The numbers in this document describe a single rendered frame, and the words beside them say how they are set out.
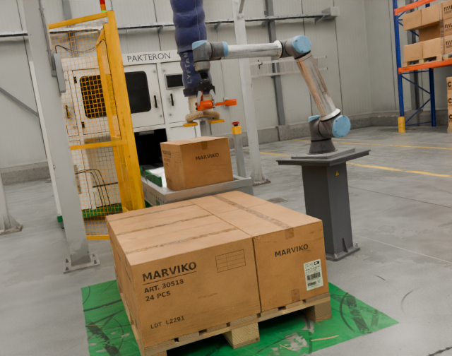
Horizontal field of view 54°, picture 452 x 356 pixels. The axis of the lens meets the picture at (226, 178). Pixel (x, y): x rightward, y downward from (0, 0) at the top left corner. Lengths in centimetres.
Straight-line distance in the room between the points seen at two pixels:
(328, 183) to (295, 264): 103
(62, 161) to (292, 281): 229
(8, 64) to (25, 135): 172
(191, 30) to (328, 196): 150
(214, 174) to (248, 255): 136
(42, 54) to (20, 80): 820
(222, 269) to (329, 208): 131
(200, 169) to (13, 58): 923
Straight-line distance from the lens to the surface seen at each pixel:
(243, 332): 234
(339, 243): 339
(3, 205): 613
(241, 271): 222
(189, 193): 335
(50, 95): 391
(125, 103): 399
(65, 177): 392
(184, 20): 323
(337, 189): 331
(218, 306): 224
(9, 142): 1211
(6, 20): 1236
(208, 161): 343
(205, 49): 270
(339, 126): 310
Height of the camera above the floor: 118
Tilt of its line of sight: 9 degrees down
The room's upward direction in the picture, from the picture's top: 7 degrees counter-clockwise
